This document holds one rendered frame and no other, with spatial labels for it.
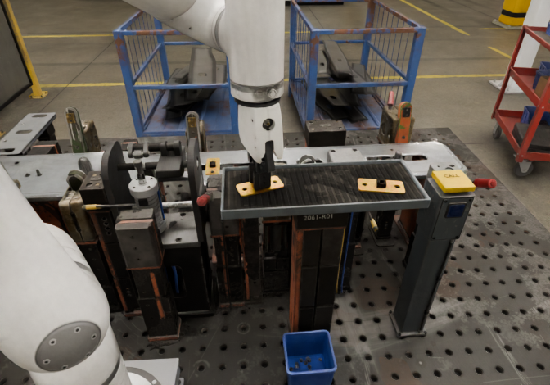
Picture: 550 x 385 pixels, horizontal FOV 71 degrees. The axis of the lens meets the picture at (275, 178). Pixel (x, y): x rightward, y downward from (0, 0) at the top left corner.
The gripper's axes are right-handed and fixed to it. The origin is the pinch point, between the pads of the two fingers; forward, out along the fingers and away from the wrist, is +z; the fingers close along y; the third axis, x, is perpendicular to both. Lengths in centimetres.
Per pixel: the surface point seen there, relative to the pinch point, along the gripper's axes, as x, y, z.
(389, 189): -21.4, -10.4, 2.3
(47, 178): 43, 46, 19
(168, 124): -9, 242, 103
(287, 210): -1.9, -8.4, 2.5
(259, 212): 2.8, -6.9, 2.6
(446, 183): -32.8, -12.7, 2.6
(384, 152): -48, 23, 19
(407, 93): -177, 159, 72
